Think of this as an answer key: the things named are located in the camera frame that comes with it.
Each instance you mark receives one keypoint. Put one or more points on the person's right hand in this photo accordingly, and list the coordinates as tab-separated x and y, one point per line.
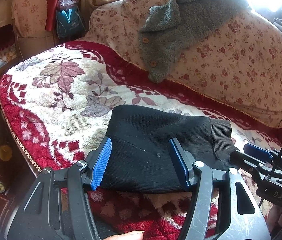
278	217

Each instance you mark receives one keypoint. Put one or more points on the red and white floral blanket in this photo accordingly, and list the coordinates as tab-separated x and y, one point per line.
56	100

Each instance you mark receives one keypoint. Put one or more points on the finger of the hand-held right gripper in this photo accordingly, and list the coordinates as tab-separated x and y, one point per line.
246	163
257	152

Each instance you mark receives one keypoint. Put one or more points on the framed picture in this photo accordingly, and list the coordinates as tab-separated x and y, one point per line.
4	57

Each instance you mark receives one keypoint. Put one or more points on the person's left hand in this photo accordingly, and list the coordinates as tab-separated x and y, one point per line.
128	236

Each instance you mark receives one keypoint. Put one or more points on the floral back cushion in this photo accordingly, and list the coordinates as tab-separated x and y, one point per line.
231	67

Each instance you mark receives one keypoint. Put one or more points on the teal bag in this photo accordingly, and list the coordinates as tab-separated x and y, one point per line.
68	23

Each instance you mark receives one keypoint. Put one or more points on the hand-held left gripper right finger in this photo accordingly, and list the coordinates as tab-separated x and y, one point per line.
178	160

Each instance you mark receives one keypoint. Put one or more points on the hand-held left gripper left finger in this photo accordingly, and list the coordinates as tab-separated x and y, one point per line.
102	165

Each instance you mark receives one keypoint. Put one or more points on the grey fleece jacket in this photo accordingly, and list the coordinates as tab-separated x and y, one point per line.
181	30

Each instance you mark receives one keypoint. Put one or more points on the black pants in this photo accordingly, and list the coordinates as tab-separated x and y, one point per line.
143	140

